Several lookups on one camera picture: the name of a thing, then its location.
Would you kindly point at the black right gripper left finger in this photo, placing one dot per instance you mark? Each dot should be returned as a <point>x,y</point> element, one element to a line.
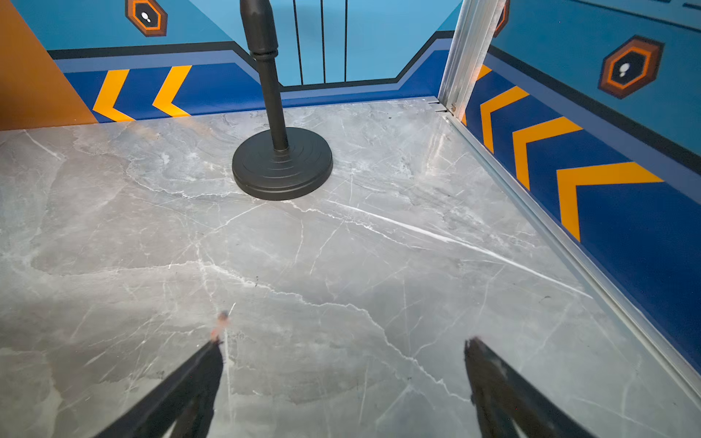
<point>182,405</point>

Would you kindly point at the black microphone stand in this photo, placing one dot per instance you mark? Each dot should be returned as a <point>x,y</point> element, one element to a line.
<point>281,163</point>

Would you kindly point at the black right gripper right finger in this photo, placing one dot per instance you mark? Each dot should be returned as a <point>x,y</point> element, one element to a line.
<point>507,405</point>

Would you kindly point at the aluminium corner post right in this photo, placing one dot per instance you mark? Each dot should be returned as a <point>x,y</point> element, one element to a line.
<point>475,28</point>

